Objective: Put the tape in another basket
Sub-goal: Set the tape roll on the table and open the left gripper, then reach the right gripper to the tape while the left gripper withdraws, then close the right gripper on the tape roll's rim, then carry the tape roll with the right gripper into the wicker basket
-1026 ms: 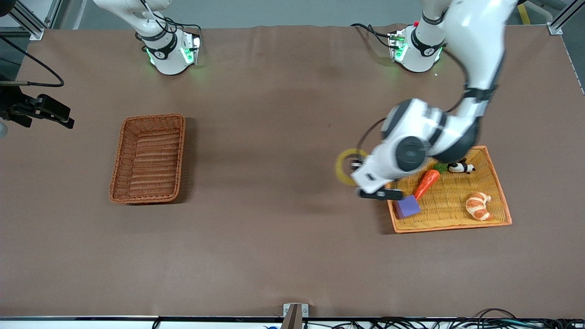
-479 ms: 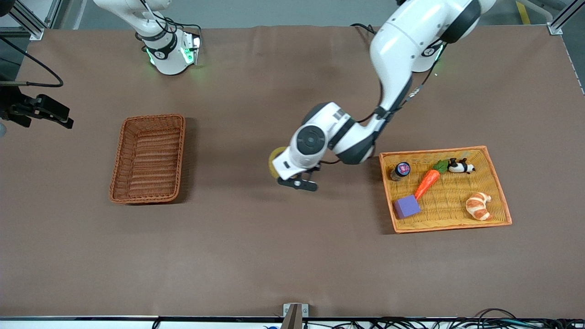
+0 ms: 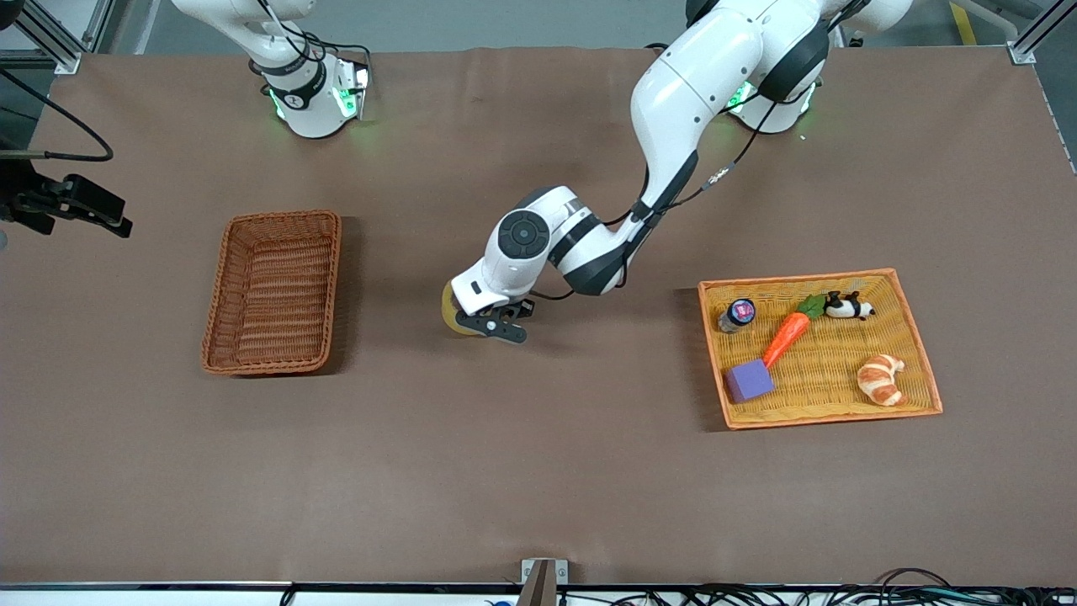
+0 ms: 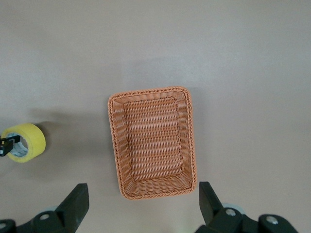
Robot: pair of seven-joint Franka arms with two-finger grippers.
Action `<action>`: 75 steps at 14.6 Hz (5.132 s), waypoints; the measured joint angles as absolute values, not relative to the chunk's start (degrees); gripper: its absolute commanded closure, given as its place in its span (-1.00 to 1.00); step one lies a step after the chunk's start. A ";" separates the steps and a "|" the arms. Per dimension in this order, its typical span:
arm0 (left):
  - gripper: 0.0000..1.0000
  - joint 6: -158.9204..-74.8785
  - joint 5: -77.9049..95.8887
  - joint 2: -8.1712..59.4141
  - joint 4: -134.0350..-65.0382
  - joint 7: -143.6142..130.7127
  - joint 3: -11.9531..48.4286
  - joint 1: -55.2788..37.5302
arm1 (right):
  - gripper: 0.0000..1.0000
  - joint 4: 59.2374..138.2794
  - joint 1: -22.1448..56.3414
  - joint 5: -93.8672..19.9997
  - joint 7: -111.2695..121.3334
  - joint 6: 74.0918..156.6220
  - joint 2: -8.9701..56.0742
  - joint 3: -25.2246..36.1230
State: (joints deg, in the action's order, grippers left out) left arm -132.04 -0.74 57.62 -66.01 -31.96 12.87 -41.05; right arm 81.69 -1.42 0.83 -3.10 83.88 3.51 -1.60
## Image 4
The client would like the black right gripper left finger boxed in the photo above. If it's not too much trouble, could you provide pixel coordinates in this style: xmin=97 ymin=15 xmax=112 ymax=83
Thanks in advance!
xmin=17 ymin=183 xmax=89 ymax=233

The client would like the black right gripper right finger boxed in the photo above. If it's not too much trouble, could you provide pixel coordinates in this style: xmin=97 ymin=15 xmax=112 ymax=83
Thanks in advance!
xmin=196 ymin=182 xmax=258 ymax=233

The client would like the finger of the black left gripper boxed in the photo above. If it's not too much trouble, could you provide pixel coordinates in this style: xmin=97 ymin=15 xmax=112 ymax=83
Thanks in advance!
xmin=0 ymin=135 xmax=20 ymax=158

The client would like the yellowish clear tape roll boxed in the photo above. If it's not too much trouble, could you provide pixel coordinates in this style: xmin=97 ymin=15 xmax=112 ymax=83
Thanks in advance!
xmin=1 ymin=123 xmax=47 ymax=164

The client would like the brown deep wicker basket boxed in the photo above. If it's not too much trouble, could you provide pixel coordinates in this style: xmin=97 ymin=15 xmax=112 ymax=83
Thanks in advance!
xmin=106 ymin=85 xmax=197 ymax=200

